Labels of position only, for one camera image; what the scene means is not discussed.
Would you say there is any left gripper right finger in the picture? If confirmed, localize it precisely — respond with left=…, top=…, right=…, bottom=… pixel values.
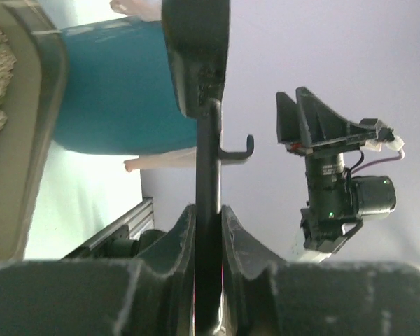
left=221, top=206, right=420, bottom=335

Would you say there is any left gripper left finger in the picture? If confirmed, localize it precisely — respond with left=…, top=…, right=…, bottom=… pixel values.
left=0, top=205, right=195, bottom=335

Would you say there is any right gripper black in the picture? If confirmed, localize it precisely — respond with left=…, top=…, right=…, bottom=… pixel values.
left=276, top=87, right=385, bottom=196

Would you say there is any black litter scoop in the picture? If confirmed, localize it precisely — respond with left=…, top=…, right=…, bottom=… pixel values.
left=162, top=0, right=254, bottom=335

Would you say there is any blue trash bin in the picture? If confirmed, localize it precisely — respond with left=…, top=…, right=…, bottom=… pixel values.
left=52, top=18, right=197, bottom=155

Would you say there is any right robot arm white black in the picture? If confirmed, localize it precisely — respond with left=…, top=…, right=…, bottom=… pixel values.
left=276, top=87, right=405, bottom=263

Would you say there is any brown litter box tray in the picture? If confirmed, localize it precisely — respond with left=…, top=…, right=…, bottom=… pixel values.
left=0, top=1, right=69, bottom=261

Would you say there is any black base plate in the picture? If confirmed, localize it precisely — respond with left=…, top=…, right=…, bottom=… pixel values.
left=64, top=225, right=166, bottom=259

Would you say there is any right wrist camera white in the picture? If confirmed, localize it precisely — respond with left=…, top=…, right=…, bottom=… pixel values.
left=364, top=135, right=405, bottom=152

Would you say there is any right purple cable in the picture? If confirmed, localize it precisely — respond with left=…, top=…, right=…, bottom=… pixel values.
left=349, top=146, right=406, bottom=174

